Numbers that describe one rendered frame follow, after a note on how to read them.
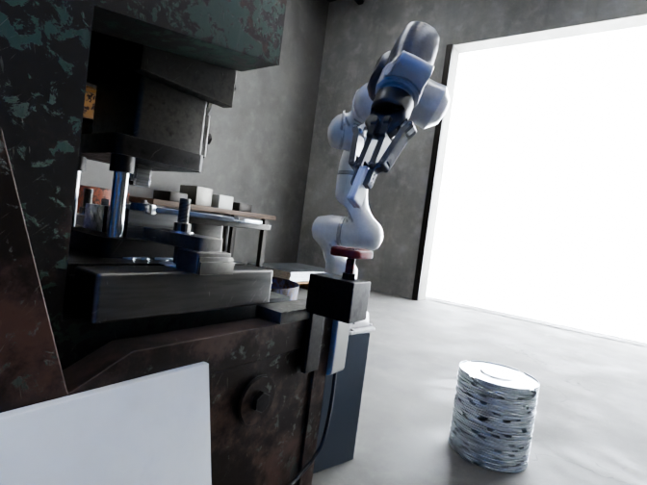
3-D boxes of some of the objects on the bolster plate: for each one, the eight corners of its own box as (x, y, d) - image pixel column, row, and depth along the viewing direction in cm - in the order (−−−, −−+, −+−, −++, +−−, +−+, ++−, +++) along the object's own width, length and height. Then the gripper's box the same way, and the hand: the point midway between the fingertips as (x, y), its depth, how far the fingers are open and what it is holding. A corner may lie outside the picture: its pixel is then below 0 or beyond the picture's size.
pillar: (117, 237, 62) (127, 147, 62) (125, 238, 61) (135, 147, 61) (103, 236, 61) (114, 144, 60) (111, 238, 59) (120, 143, 59)
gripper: (433, 110, 75) (395, 217, 68) (373, 114, 83) (332, 212, 75) (421, 79, 70) (378, 192, 62) (358, 88, 77) (313, 190, 70)
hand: (360, 187), depth 70 cm, fingers closed
